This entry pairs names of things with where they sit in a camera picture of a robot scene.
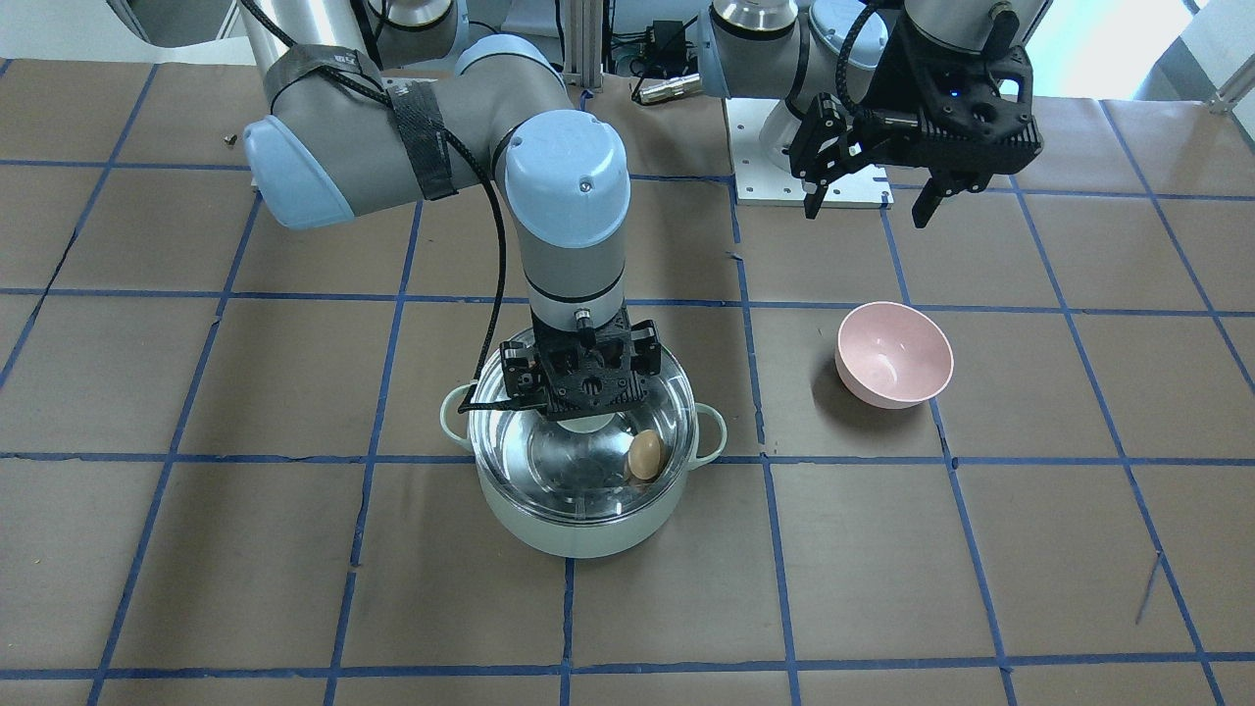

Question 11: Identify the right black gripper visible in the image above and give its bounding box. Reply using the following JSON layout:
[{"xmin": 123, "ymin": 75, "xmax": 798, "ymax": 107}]
[{"xmin": 499, "ymin": 308, "xmax": 660, "ymax": 421}]

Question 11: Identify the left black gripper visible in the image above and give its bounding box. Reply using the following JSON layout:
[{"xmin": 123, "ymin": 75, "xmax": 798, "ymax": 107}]
[{"xmin": 788, "ymin": 28, "xmax": 1043, "ymax": 228}]

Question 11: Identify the glass pot lid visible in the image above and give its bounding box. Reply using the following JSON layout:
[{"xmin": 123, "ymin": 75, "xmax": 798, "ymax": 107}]
[{"xmin": 468, "ymin": 349, "xmax": 700, "ymax": 525}]

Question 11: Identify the brown egg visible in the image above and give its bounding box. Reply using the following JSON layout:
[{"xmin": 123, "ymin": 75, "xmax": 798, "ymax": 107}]
[{"xmin": 625, "ymin": 429, "xmax": 666, "ymax": 482}]

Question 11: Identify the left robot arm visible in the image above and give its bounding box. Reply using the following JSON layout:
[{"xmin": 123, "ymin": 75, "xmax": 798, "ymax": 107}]
[{"xmin": 697, "ymin": 1, "xmax": 1047, "ymax": 228}]

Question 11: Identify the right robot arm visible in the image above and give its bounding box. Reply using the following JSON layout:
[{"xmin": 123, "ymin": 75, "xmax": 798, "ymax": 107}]
[{"xmin": 238, "ymin": 1, "xmax": 661, "ymax": 421}]

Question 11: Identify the pale green electric pot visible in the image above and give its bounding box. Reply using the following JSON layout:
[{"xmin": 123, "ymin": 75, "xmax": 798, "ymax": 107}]
[{"xmin": 447, "ymin": 350, "xmax": 728, "ymax": 558}]

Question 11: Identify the pink bowl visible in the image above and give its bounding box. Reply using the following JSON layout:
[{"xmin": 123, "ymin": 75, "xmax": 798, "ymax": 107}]
[{"xmin": 835, "ymin": 301, "xmax": 955, "ymax": 410}]

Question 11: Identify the black power adapter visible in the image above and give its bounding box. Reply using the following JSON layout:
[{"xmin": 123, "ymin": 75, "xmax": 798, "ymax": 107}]
[{"xmin": 644, "ymin": 20, "xmax": 686, "ymax": 54}]

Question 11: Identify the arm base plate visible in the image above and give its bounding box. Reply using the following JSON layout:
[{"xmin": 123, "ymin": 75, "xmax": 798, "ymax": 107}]
[{"xmin": 725, "ymin": 97, "xmax": 894, "ymax": 209}]

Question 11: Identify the aluminium frame post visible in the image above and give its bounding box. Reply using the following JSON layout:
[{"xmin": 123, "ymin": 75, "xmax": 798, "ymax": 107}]
[{"xmin": 557, "ymin": 1, "xmax": 609, "ymax": 93}]

